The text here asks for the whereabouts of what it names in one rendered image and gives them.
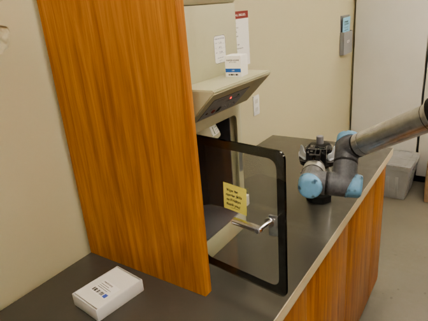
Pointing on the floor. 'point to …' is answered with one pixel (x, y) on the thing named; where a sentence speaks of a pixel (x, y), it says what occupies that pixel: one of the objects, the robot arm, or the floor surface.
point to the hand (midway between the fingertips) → (319, 153)
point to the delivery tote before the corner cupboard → (400, 173)
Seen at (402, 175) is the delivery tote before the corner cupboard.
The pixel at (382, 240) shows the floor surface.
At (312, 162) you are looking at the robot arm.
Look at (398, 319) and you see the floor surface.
